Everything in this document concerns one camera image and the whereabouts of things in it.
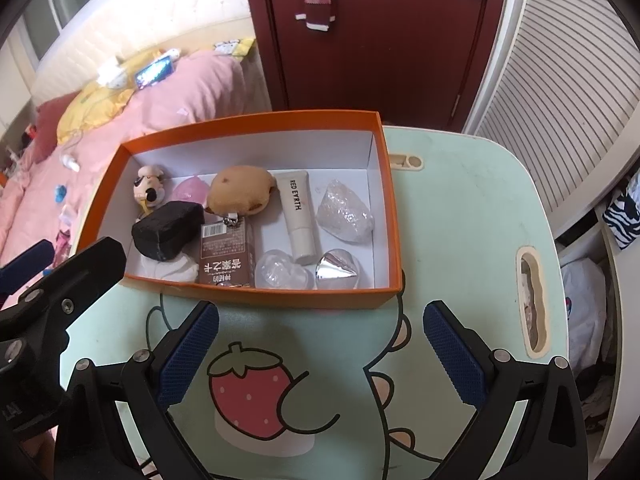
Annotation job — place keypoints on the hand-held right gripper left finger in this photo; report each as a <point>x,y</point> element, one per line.
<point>187,355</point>

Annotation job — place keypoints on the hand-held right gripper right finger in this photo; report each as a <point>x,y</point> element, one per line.
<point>455,360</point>

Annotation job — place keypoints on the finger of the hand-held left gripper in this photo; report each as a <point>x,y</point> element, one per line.
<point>20,267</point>
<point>80,275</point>

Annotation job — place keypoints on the black sponge block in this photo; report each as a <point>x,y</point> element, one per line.
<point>165,232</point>

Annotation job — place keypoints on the brown drink carton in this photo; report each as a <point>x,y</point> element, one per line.
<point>225,260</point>

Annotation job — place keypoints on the goggled cartoon figurine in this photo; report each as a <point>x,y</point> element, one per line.
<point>150,187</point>

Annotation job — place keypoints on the orange cardboard box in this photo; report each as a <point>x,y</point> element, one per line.
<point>300,299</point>

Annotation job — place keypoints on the clear heart-shaped container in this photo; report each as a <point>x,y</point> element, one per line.
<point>282,270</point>

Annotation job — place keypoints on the clear plastic bag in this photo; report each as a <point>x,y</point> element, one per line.
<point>345,215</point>

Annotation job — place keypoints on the small blue toy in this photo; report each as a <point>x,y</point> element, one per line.
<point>60,193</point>

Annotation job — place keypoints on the white crumpled tissue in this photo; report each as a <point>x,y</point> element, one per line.
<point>170,272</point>

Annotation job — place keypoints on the small white spray bottle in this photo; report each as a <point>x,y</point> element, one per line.
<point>70,161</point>

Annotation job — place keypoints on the pink round object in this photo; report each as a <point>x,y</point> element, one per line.
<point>192,190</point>

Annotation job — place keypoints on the white plastic bag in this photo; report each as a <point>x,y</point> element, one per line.
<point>590,310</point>

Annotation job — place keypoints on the dark red pillow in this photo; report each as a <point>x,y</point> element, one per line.
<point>47,120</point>

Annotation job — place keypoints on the yellow pillow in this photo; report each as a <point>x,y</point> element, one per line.
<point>95,105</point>

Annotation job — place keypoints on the brown plush bun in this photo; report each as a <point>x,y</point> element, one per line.
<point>240,187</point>

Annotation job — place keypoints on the white cosmetic tube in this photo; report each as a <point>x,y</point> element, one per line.
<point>300,220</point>

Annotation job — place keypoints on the white charger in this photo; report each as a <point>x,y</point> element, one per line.
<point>111,75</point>

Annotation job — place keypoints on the smartphone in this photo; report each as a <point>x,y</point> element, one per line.
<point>155,72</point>

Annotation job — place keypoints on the pink blanket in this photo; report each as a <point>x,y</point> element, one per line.
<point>200,95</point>

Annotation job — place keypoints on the zebra print cloth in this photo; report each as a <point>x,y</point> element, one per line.
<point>622,217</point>

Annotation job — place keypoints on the cream tufted headboard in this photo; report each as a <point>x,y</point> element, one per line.
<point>125,25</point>

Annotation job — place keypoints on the white louvred closet door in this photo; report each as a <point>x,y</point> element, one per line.
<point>565,110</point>

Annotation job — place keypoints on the yellow cartoon cushion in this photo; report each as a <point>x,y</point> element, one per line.
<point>232,47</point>

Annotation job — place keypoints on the dark red door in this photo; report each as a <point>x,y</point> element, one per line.
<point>375,60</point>

